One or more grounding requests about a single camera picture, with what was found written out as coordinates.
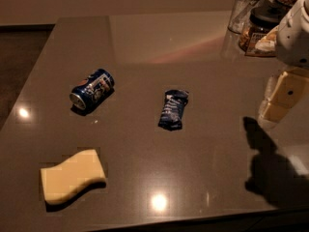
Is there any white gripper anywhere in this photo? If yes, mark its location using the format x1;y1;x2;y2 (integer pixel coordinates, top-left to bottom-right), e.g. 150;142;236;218
259;0;309;123

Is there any blue pepsi can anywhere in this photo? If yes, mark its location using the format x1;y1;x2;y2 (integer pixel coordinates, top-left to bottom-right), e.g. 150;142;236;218
70;69;115;110

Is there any glass jar with black lid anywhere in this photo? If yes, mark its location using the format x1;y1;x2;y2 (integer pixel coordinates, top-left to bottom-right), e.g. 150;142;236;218
239;3;285;57

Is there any clear glass cup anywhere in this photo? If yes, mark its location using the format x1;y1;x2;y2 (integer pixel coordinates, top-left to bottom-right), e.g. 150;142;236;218
228;0;264;34

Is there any dark blue snack packet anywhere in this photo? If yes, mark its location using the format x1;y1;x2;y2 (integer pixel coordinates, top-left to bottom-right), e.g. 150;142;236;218
158;89;189;131

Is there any yellow sponge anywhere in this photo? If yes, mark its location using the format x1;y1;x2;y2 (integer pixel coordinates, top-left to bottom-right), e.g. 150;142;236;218
41;149;106;205

